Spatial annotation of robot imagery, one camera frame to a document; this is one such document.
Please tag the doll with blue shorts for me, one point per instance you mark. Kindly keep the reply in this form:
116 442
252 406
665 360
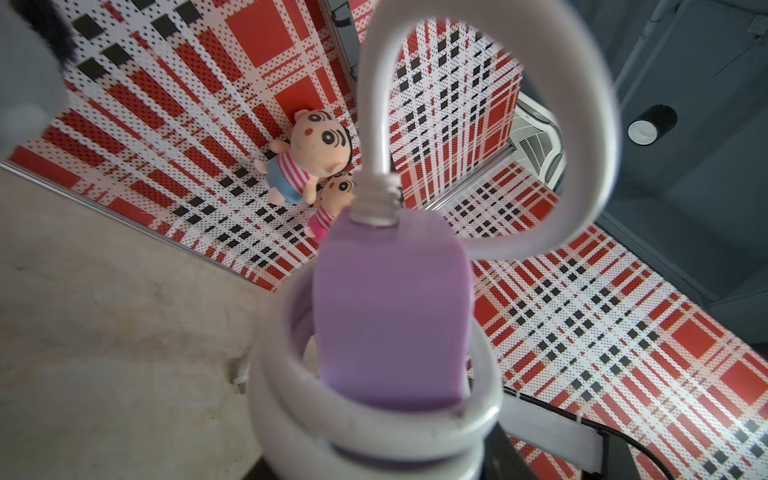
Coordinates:
319 147

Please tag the purple power strip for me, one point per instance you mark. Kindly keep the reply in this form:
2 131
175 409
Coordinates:
392 311

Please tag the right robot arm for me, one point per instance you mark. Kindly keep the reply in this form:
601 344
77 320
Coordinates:
597 450

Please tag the doll with pink shorts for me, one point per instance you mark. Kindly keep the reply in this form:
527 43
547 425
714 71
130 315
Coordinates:
337 194

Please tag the grey husky plush toy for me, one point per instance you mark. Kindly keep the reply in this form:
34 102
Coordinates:
36 47

